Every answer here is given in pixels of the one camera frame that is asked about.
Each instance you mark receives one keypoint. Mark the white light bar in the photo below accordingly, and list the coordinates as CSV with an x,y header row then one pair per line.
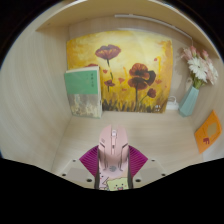
x,y
156,21

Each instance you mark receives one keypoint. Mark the pink and white flower bouquet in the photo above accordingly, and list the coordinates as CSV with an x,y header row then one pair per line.
x,y
200,68

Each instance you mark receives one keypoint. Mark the orange book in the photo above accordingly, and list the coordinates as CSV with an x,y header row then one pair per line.
x,y
208,133

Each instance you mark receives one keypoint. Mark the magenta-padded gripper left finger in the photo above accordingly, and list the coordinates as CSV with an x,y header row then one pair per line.
x,y
80,173

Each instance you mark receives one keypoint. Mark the light wooden shelf board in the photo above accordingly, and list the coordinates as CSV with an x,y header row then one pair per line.
x,y
100,16

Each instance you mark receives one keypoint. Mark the pink computer mouse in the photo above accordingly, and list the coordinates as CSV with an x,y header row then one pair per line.
x,y
113,148

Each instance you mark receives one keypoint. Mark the green and beige book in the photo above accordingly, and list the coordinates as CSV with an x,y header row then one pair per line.
x,y
83,90

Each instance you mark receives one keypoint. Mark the teal faceted vase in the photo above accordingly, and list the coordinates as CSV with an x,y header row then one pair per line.
x,y
188,101

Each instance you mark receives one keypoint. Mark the yellow poppy canvas painting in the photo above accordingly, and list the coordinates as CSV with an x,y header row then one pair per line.
x,y
133,66

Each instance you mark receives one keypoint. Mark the round blue-rimmed cartoon mouse pad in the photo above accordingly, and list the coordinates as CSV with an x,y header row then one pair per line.
x,y
116,183

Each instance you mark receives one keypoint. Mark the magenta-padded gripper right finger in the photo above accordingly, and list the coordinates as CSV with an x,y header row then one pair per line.
x,y
150,171

